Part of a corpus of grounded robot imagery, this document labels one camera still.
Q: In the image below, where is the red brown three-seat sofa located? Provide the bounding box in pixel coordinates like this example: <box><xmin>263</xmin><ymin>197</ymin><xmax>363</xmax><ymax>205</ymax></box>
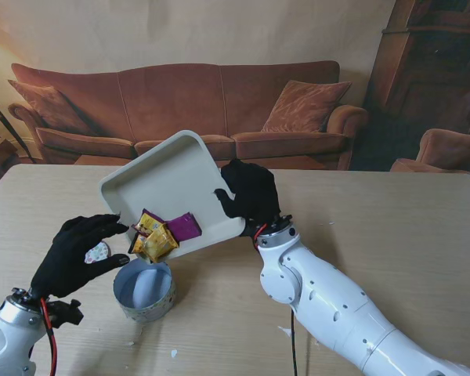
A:
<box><xmin>8</xmin><ymin>60</ymin><xmax>368</xmax><ymax>170</ymax></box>

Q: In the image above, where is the dark wooden cabinet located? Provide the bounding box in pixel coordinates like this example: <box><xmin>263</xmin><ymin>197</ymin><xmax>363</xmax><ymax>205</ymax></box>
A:
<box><xmin>370</xmin><ymin>0</ymin><xmax>470</xmax><ymax>130</ymax></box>

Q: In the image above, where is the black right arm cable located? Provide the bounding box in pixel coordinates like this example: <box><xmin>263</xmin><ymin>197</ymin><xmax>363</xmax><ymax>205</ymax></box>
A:
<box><xmin>288</xmin><ymin>309</ymin><xmax>299</xmax><ymax>376</ymax></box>

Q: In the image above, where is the polka dot round box lid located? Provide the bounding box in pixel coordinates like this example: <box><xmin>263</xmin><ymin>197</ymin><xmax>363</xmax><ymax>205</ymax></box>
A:
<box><xmin>84</xmin><ymin>241</ymin><xmax>112</xmax><ymax>266</ymax></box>

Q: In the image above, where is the red brown armchair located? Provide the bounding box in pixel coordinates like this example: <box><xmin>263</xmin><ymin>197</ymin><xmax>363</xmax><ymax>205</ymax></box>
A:
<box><xmin>390</xmin><ymin>128</ymin><xmax>470</xmax><ymax>174</ymax></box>

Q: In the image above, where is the black and yellow snack packet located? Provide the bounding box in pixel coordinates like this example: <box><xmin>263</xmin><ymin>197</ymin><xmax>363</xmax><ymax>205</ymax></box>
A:
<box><xmin>128</xmin><ymin>225</ymin><xmax>148</xmax><ymax>256</ymax></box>

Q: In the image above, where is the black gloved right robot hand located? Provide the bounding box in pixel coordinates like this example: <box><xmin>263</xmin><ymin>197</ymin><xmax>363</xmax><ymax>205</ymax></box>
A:
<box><xmin>213</xmin><ymin>158</ymin><xmax>281</xmax><ymax>224</ymax></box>

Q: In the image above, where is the plain purple snack packet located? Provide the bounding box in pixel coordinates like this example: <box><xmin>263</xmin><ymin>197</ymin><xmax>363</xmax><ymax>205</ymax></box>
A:
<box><xmin>167</xmin><ymin>212</ymin><xmax>203</xmax><ymax>241</ymax></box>

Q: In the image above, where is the red left wrist cable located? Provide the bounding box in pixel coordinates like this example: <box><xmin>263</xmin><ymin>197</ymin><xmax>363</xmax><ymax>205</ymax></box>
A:
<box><xmin>41</xmin><ymin>297</ymin><xmax>60</xmax><ymax>376</ymax></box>

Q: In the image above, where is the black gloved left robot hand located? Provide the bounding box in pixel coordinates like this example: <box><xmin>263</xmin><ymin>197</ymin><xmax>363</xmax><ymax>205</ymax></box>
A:
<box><xmin>30</xmin><ymin>214</ymin><xmax>131</xmax><ymax>299</ymax></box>

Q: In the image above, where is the plain red brown sofa cushion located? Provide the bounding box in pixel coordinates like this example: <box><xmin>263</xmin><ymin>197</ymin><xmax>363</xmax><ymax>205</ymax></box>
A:
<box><xmin>8</xmin><ymin>80</ymin><xmax>89</xmax><ymax>132</ymax></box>

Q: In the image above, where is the patterned orange sofa cushion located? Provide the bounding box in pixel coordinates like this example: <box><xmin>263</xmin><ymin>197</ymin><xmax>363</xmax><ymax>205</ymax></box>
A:
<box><xmin>261</xmin><ymin>81</ymin><xmax>353</xmax><ymax>133</ymax></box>

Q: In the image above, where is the round polka dot cookie box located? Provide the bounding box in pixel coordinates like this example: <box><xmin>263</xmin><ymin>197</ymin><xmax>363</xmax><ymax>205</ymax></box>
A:
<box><xmin>112</xmin><ymin>260</ymin><xmax>177</xmax><ymax>324</ymax></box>

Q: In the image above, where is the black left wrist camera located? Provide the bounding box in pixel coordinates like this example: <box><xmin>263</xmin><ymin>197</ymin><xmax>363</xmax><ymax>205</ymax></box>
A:
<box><xmin>46</xmin><ymin>299</ymin><xmax>84</xmax><ymax>329</ymax></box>

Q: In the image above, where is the beige rectangular tray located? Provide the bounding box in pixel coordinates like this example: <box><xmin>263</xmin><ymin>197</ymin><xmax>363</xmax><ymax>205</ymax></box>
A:
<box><xmin>99</xmin><ymin>130</ymin><xmax>247</xmax><ymax>262</ymax></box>

